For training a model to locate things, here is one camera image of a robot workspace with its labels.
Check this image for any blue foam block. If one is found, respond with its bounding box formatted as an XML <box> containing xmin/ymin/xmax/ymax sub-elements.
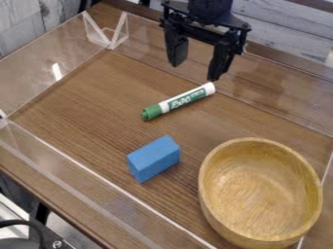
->
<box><xmin>126</xmin><ymin>135</ymin><xmax>181</xmax><ymax>183</ymax></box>

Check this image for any green Expo whiteboard marker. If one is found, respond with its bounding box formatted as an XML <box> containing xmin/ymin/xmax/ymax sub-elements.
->
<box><xmin>142</xmin><ymin>82</ymin><xmax>215</xmax><ymax>121</ymax></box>

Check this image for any brown wooden bowl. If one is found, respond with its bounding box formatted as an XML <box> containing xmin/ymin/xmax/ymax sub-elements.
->
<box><xmin>198</xmin><ymin>137</ymin><xmax>324</xmax><ymax>249</ymax></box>

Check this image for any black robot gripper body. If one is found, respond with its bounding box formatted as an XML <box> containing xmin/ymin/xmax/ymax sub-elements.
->
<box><xmin>161</xmin><ymin>0</ymin><xmax>251</xmax><ymax>54</ymax></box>

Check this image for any black metal table frame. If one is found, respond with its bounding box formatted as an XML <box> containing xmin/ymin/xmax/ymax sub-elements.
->
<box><xmin>0</xmin><ymin>171</ymin><xmax>92</xmax><ymax>249</ymax></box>

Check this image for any black cable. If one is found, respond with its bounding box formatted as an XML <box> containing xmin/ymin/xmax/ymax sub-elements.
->
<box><xmin>0</xmin><ymin>219</ymin><xmax>47</xmax><ymax>249</ymax></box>

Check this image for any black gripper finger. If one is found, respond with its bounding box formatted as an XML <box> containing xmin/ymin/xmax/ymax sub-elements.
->
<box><xmin>207</xmin><ymin>42</ymin><xmax>234</xmax><ymax>82</ymax></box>
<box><xmin>166</xmin><ymin>26</ymin><xmax>189</xmax><ymax>67</ymax></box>

